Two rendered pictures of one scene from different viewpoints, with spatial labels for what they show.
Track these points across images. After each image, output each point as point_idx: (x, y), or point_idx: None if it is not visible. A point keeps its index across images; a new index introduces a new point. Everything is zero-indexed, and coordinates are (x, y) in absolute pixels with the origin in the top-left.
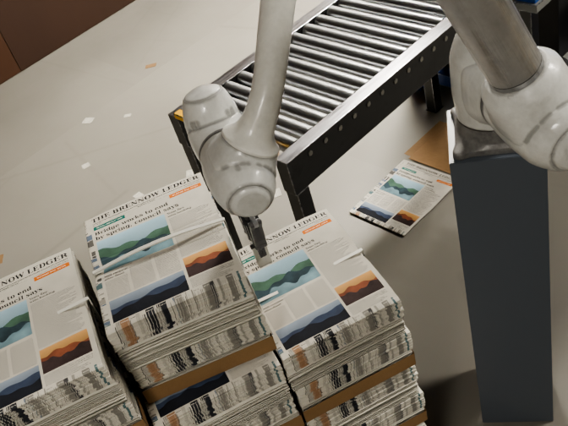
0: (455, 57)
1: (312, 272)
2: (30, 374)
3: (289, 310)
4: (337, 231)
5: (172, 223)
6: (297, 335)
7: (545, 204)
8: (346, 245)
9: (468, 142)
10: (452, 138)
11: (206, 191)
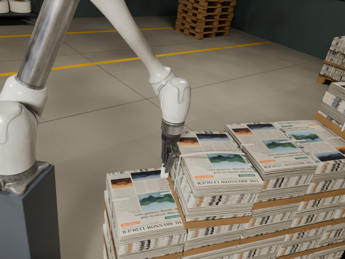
0: (31, 119)
1: (140, 197)
2: (253, 129)
3: (156, 183)
4: (119, 216)
5: (208, 162)
6: (154, 173)
7: None
8: (118, 206)
9: (37, 163)
10: (38, 178)
11: (190, 171)
